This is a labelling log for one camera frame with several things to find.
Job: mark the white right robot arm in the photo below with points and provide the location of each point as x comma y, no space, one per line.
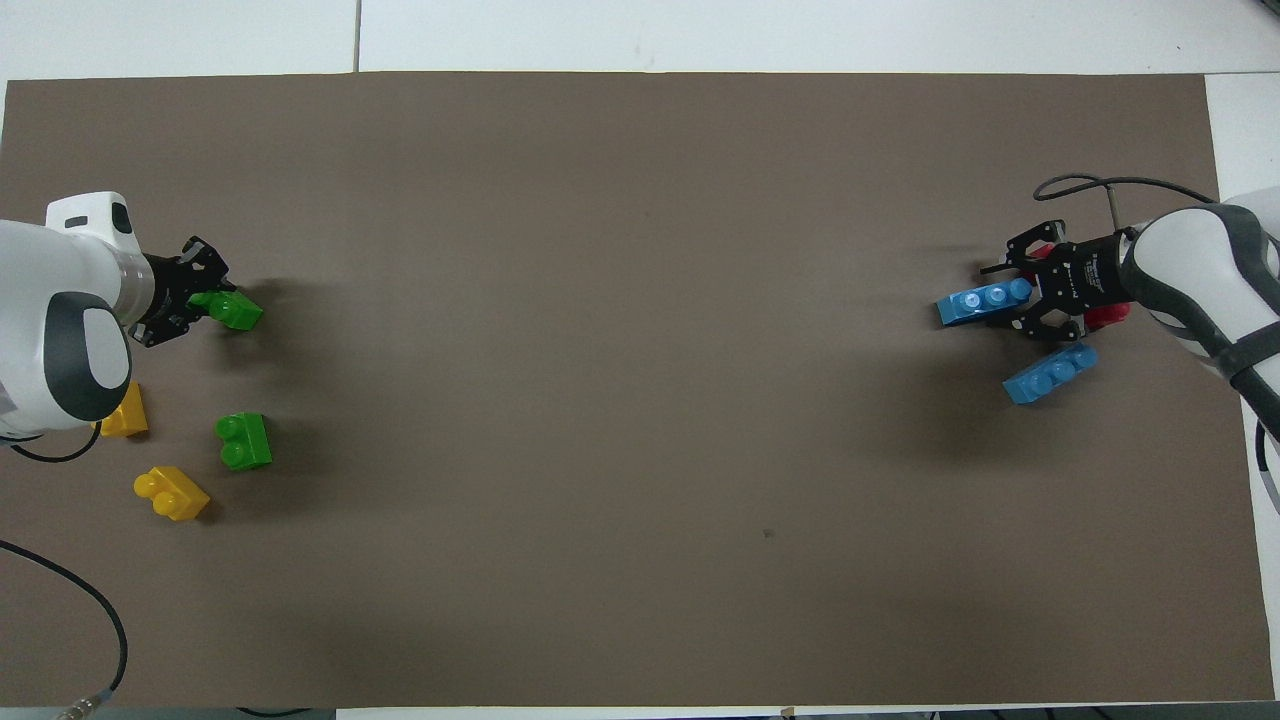
1210,280

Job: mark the brown table mat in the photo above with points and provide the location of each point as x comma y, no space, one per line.
640,400

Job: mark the green two-stud toy block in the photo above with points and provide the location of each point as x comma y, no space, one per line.
245,442
232,310

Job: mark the blue three-stud toy block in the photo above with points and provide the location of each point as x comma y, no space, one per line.
982,303
1050,375

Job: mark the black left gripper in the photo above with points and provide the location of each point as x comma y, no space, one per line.
165,290

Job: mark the yellow two-stud toy block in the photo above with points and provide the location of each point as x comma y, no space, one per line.
172,494
128,415

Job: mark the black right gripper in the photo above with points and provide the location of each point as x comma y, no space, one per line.
1080,282

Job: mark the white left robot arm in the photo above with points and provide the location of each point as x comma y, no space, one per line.
50,300

